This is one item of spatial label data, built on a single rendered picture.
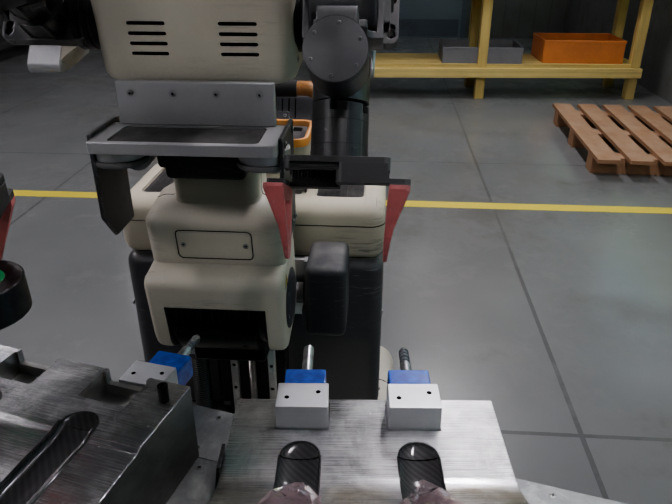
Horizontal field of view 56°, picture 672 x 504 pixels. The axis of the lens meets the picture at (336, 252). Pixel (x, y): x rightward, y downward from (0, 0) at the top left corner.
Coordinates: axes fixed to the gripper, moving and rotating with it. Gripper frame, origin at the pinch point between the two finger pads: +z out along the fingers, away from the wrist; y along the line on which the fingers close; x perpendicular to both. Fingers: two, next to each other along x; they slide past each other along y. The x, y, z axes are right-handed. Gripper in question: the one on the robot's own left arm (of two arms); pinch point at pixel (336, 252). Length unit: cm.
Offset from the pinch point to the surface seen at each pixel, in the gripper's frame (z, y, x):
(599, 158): -59, 130, 310
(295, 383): 13.2, -3.6, -0.7
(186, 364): 13.5, -17.3, 8.5
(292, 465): 19.5, -2.9, -6.0
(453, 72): -155, 63, 474
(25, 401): 14.9, -28.3, -5.9
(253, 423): 16.9, -7.4, -2.1
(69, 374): 13.0, -26.0, -2.1
